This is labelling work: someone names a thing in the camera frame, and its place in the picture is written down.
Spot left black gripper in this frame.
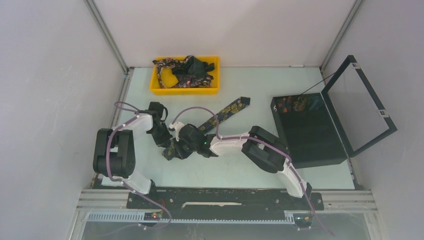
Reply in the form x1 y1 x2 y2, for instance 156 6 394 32
148 121 173 150

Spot navy gold floral tie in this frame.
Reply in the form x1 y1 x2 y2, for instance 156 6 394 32
162 96 251 161

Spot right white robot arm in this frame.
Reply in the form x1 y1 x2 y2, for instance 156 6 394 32
169 121 311 209

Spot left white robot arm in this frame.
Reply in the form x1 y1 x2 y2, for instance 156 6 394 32
92 102 172 208

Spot rolled ties in box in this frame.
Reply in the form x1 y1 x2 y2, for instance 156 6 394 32
274 94 311 113

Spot black pink floral tie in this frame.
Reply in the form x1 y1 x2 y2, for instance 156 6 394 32
152 56 214 89

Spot dark green tie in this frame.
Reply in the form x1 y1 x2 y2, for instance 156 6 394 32
171 55 215 78

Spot black storage box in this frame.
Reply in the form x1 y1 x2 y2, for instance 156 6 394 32
270 93 348 169

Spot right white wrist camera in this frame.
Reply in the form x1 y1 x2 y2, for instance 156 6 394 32
168 121 185 142

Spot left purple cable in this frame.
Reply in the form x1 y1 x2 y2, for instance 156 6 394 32
105 101 173 230

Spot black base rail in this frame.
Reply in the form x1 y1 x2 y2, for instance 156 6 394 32
126 187 324 221

